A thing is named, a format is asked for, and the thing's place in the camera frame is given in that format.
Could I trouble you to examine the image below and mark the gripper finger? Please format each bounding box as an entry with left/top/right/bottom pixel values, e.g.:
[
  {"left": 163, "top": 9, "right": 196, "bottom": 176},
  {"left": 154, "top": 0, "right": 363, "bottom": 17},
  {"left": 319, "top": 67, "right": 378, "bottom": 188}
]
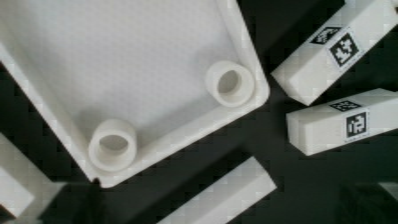
[{"left": 379, "top": 182, "right": 398, "bottom": 201}]

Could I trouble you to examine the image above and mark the white desk leg with tag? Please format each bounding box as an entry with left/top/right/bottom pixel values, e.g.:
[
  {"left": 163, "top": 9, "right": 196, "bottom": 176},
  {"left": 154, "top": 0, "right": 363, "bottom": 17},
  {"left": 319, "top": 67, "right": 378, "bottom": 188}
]
[{"left": 273, "top": 0, "right": 398, "bottom": 105}]

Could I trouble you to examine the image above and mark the white desk tabletop tray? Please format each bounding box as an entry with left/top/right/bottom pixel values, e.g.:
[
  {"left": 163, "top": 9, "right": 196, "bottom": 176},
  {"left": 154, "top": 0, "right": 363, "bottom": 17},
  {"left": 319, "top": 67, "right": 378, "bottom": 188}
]
[{"left": 0, "top": 0, "right": 271, "bottom": 187}]

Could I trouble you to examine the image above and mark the white desk leg right rear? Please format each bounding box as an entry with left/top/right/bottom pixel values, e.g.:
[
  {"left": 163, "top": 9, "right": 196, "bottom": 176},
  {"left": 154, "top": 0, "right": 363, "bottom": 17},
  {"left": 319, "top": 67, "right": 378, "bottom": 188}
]
[{"left": 287, "top": 89, "right": 398, "bottom": 156}]

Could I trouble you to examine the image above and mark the white desk leg centre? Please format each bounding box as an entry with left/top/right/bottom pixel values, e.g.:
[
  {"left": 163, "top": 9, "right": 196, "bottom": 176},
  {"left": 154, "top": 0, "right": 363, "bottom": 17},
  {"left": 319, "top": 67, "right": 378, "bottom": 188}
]
[{"left": 157, "top": 157, "right": 278, "bottom": 224}]

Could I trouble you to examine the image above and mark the white desk leg far left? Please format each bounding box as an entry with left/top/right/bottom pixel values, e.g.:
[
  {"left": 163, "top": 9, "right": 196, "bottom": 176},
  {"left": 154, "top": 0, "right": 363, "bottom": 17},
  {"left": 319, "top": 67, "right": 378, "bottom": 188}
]
[{"left": 0, "top": 133, "right": 67, "bottom": 224}]

